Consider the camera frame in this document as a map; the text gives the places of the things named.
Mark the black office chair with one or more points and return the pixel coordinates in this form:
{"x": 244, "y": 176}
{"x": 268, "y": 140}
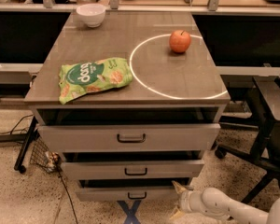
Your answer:
{"x": 264, "y": 102}

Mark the grey drawer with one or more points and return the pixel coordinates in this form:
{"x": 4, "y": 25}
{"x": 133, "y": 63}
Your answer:
{"x": 129, "y": 138}
{"x": 125, "y": 194}
{"x": 131, "y": 169}

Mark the grey top drawer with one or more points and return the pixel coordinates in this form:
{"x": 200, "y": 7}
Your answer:
{"x": 129, "y": 138}

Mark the black wire basket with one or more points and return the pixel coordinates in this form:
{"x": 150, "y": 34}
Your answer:
{"x": 44, "y": 158}

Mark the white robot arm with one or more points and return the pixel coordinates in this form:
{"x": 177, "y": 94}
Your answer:
{"x": 214, "y": 203}

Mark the grey bottom drawer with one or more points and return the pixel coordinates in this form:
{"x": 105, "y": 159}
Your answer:
{"x": 125, "y": 194}

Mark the grey middle drawer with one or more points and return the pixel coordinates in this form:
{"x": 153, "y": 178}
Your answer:
{"x": 131, "y": 169}

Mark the blue tape cross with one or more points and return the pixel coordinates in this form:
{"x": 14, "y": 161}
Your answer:
{"x": 130, "y": 212}

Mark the green snack chip bag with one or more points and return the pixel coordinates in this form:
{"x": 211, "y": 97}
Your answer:
{"x": 79, "y": 79}

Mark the red apple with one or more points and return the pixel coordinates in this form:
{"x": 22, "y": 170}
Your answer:
{"x": 179, "y": 41}

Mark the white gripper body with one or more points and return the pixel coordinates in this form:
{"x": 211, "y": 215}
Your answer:
{"x": 186, "y": 201}

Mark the white ceramic bowl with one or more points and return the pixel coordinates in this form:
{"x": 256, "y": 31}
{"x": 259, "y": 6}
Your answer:
{"x": 91, "y": 14}

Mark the grey drawer cabinet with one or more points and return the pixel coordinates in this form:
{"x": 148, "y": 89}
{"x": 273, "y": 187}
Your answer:
{"x": 143, "y": 81}

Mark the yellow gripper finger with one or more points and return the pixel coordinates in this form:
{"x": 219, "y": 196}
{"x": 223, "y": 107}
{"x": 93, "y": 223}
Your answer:
{"x": 179, "y": 189}
{"x": 177, "y": 213}

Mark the black table leg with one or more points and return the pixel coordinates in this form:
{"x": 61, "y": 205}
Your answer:
{"x": 28, "y": 138}

